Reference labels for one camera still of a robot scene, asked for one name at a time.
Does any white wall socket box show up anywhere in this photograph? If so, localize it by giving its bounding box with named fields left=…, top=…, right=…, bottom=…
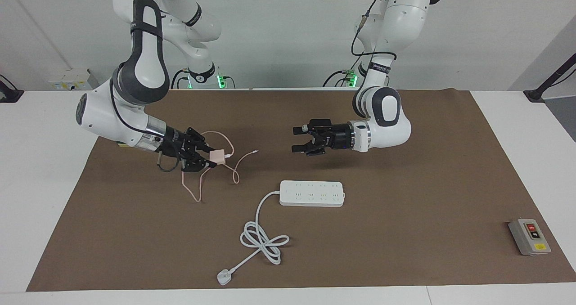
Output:
left=49, top=69, right=100, bottom=91

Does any white power strip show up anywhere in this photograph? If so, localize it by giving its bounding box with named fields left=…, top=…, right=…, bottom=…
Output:
left=279, top=180, right=346, bottom=207

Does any brown table mat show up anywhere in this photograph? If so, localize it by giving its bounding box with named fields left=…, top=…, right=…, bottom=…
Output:
left=26, top=89, right=576, bottom=292

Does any grey on-off switch box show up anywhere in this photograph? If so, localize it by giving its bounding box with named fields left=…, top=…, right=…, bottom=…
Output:
left=508, top=218, right=552, bottom=256

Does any black clamp stand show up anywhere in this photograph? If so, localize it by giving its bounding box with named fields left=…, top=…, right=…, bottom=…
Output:
left=0, top=75, right=24, bottom=103
left=523, top=53, right=576, bottom=103

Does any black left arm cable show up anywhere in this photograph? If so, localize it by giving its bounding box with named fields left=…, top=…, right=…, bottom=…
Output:
left=351, top=0, right=397, bottom=58

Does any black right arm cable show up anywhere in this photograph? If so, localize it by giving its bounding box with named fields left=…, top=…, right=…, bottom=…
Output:
left=110, top=78, right=180, bottom=173

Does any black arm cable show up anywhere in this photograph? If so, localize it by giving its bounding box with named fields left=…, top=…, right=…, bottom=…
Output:
left=351, top=0, right=397, bottom=58
left=110, top=78, right=180, bottom=173

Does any pink charging cable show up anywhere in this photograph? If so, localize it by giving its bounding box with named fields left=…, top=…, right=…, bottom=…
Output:
left=180, top=131, right=259, bottom=203

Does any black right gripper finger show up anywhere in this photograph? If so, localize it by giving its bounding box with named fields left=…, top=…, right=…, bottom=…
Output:
left=188, top=127, right=216, bottom=153
left=182, top=157, right=217, bottom=173

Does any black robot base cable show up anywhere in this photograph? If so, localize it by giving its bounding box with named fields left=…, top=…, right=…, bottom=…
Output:
left=171, top=69, right=192, bottom=90
left=322, top=55, right=366, bottom=88

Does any white power strip cord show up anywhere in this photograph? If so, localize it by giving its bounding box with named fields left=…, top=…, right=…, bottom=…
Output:
left=217, top=190, right=291, bottom=287

